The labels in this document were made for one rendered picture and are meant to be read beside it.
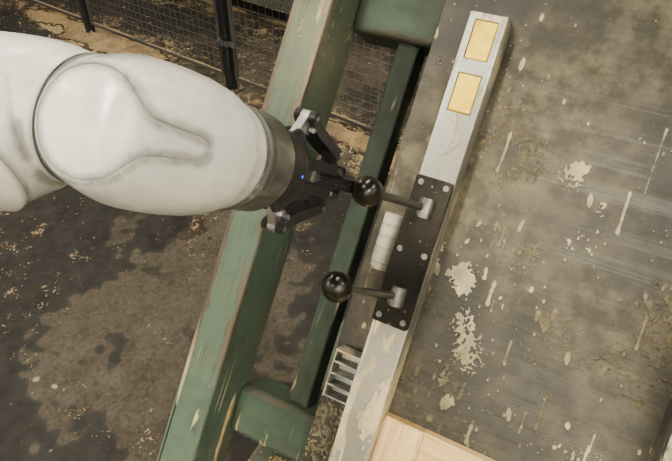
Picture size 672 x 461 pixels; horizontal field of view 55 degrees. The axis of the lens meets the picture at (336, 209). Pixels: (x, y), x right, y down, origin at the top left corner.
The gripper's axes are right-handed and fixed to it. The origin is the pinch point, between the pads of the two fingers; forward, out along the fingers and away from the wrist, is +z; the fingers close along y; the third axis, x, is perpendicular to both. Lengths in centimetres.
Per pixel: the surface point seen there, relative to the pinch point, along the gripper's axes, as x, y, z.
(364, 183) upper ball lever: 3.4, -0.9, -0.3
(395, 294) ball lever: 8.5, 11.6, 9.4
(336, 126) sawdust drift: -119, -23, 268
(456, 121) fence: 8.7, -11.9, 11.4
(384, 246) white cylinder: 4.2, 6.6, 12.5
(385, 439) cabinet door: 12.2, 31.1, 13.6
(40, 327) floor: -153, 94, 125
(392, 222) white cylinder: 4.3, 3.2, 12.5
